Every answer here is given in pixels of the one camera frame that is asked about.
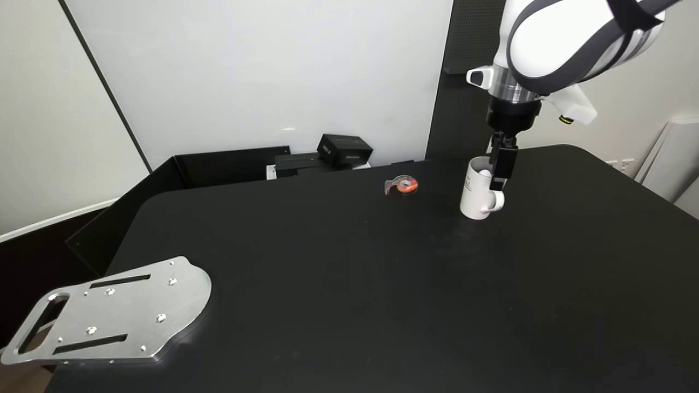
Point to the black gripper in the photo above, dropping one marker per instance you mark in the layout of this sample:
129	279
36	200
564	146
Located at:
508	120

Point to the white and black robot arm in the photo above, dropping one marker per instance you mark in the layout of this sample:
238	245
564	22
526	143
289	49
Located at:
547	51

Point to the white ceramic mug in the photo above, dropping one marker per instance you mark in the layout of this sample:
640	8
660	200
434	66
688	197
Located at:
477	200

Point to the orange tape dispenser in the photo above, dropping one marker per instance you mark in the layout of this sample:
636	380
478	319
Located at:
404	184

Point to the small black box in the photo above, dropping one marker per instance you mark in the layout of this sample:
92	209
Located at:
344	152

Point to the white whiteboard panel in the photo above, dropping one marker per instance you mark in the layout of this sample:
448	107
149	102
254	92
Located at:
222	74

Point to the silver metal mounting plate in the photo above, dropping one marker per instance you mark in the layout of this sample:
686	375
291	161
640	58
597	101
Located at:
129	314

